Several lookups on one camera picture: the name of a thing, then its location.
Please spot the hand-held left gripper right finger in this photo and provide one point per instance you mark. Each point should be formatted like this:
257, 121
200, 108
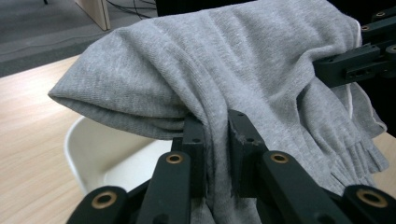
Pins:
244, 146

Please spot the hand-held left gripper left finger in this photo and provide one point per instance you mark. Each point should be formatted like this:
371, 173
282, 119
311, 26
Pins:
194, 140

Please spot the grey shorts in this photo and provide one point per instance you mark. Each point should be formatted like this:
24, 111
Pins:
236, 62

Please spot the white plastic bin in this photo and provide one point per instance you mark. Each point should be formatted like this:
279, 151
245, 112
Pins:
102, 155

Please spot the beige wooden desk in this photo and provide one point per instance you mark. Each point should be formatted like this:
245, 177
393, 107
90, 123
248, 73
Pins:
95, 12

